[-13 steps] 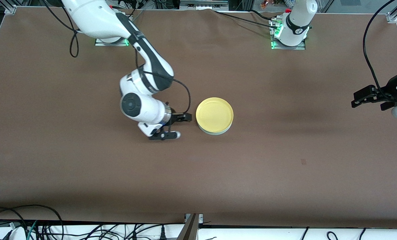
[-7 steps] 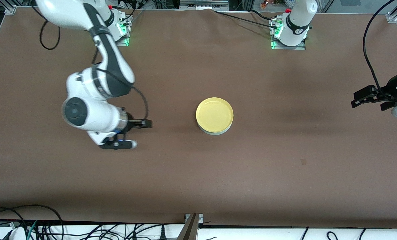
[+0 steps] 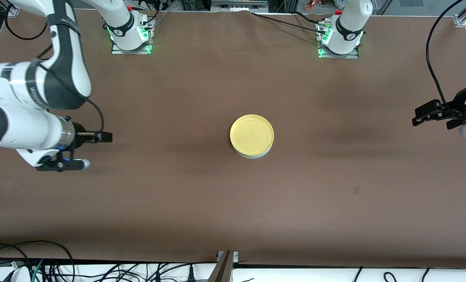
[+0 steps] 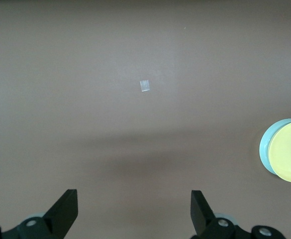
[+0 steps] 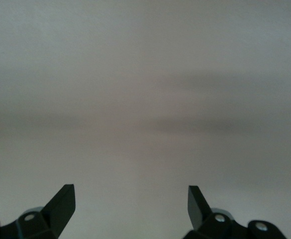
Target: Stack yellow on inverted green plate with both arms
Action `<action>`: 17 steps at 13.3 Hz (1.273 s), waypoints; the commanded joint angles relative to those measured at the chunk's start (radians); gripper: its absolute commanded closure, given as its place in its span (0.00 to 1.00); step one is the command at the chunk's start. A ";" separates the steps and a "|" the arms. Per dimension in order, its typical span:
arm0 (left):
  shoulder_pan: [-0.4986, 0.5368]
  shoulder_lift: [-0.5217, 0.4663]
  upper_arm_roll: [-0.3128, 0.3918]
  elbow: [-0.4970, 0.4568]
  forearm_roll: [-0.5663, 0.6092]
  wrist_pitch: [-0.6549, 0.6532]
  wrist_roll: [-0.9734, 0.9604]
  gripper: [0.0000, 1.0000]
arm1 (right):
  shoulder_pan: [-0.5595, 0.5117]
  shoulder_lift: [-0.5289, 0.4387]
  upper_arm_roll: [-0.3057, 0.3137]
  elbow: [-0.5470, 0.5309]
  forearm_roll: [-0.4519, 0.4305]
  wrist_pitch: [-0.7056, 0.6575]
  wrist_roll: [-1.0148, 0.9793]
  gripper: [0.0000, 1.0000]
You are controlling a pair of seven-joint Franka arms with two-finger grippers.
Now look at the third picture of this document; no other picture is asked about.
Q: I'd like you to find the yellow round plate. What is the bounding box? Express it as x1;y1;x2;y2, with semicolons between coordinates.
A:
230;114;275;155

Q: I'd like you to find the pale green round plate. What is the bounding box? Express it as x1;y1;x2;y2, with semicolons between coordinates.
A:
231;141;274;159

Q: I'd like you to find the brown table cover cloth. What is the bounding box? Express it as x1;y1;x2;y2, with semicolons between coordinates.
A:
0;7;466;270

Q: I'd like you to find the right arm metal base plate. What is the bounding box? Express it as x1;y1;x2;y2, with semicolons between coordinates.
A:
112;18;155;55

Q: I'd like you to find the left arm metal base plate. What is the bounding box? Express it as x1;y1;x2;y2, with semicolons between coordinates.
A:
316;22;360;59

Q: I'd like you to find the large looped black cable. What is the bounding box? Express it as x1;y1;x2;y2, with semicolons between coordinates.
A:
0;240;75;282

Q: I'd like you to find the thin grey base cable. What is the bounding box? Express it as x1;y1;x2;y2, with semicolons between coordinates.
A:
141;10;170;32

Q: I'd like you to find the green cable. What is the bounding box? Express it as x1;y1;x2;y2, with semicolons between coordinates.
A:
31;258;45;282

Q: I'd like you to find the short black base cable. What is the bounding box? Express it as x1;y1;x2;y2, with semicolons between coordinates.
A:
293;12;327;23

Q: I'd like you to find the long black base cable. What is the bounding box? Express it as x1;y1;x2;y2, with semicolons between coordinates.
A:
250;12;329;34

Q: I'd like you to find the aluminium profile post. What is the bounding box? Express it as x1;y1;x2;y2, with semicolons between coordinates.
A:
207;251;239;282

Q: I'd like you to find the aluminium frame crossbar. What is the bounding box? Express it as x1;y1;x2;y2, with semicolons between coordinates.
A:
211;0;269;12

